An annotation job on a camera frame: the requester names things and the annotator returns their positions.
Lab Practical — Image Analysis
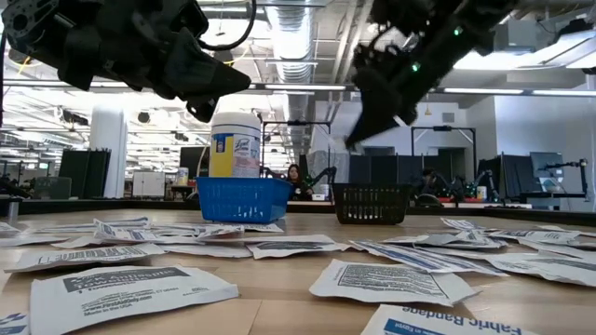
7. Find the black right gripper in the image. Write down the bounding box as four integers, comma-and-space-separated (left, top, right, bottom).
344, 0, 486, 150

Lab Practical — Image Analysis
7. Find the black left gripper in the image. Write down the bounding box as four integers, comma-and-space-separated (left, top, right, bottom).
88, 0, 253, 125

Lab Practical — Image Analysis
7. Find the black curtain partition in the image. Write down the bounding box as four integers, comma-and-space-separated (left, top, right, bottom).
347, 147, 467, 199

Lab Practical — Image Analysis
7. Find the disinfecting wipes canister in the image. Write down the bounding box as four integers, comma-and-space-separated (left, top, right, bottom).
208, 111, 263, 180

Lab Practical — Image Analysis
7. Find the dark computer monitor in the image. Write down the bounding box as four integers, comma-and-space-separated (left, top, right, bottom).
179, 146, 210, 179

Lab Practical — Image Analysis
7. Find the person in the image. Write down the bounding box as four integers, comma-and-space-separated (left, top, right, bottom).
418, 167, 455, 206
284, 163, 316, 202

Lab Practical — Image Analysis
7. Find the linear ceiling light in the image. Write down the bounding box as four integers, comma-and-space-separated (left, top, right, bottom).
442, 87, 525, 96
264, 84, 347, 92
4, 79, 60, 87
531, 89, 596, 97

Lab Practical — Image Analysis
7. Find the black dome-shaped object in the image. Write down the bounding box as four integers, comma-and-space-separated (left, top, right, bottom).
413, 193, 444, 208

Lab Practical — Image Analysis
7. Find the black plastic basket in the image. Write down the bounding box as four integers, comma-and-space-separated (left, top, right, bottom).
332, 182, 414, 226

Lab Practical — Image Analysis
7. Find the white cabinet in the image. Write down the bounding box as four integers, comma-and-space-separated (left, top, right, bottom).
131, 170, 166, 198

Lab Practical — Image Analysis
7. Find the white building pillar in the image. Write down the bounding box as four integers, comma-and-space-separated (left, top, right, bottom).
88, 105, 129, 200

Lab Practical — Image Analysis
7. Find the blue plastic basket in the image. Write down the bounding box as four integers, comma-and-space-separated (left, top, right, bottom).
195, 176, 294, 224

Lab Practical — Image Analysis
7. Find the black ceiling projector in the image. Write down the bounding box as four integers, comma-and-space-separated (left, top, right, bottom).
61, 109, 89, 127

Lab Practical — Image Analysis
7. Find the black partition panel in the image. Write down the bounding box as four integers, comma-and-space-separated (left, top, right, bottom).
476, 154, 533, 202
58, 149, 112, 200

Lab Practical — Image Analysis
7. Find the grey ceiling air unit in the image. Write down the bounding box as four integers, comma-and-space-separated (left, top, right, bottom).
493, 20, 547, 52

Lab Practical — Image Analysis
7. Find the grey computer monitor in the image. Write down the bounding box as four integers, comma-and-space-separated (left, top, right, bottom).
529, 151, 565, 181

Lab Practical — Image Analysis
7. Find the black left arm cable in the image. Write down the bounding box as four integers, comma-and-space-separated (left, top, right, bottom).
195, 0, 258, 52

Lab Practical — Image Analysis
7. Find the silver air duct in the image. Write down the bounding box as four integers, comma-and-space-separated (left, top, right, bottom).
265, 0, 318, 154

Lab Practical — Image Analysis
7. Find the black camera boom stand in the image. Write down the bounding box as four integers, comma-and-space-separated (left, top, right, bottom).
538, 158, 589, 202

